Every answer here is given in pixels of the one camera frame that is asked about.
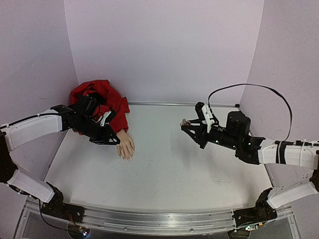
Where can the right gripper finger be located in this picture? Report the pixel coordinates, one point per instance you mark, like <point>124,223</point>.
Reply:
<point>197,133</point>
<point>196,121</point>

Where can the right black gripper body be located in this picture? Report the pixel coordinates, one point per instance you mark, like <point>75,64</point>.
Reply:
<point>204,130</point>

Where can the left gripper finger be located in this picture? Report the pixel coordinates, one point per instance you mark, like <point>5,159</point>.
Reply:
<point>109,136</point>
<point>99,142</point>

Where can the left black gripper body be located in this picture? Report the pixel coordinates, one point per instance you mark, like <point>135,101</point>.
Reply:
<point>87,130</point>

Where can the nail polish glass bottle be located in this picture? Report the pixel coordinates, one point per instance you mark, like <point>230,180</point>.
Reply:
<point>185,122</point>

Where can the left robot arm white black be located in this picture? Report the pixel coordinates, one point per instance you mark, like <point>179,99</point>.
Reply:
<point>79,117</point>

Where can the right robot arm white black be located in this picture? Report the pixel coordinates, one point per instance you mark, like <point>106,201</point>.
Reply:
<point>258,150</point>

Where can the mannequin hand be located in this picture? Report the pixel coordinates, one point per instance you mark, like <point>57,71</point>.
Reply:
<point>126,148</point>

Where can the red cloth jacket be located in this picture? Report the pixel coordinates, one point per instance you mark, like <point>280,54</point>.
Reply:
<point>108,99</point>

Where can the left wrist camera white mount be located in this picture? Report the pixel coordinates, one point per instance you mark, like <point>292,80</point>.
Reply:
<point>106,118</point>

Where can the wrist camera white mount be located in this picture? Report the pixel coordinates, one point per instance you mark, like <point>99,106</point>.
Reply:
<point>206,116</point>
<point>106,118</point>

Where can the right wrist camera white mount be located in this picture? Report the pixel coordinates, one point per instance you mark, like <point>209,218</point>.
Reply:
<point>206,116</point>

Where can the aluminium front rail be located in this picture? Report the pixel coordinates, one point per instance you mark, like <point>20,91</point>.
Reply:
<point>161,223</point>

